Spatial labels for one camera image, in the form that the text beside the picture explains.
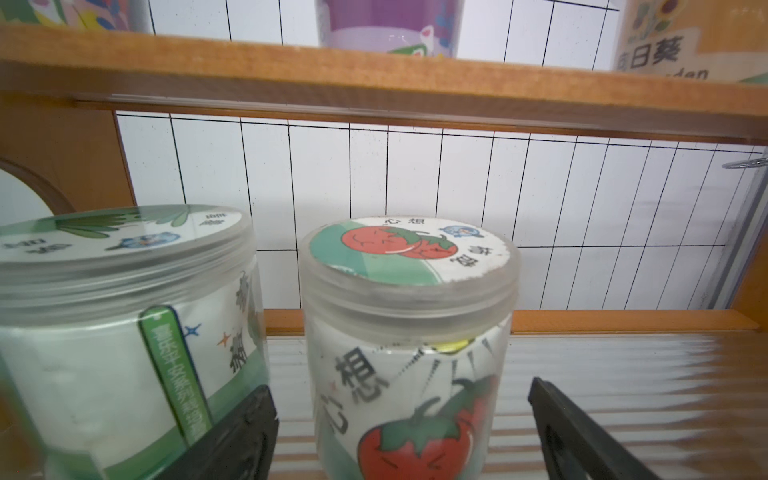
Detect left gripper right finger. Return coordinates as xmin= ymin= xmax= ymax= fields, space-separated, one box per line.
xmin=528 ymin=377 xmax=659 ymax=480

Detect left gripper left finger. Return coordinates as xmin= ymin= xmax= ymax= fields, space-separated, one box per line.
xmin=158 ymin=385 xmax=279 ymax=480

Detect orange wooden two-tier shelf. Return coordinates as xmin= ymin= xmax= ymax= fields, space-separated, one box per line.
xmin=1 ymin=24 xmax=767 ymax=479

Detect green tree lid jar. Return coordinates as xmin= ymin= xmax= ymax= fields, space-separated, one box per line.
xmin=1 ymin=204 xmax=269 ymax=479

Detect strawberry lid jar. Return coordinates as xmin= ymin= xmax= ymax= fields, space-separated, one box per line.
xmin=298 ymin=216 xmax=520 ymax=479

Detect small container brown seeds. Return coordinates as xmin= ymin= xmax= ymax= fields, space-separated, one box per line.
xmin=612 ymin=0 xmax=767 ymax=85

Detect small container purple seeds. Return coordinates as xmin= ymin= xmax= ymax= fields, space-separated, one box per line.
xmin=315 ymin=0 xmax=464 ymax=58

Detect small container red seeds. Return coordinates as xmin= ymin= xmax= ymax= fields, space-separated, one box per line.
xmin=1 ymin=0 xmax=153 ymax=33

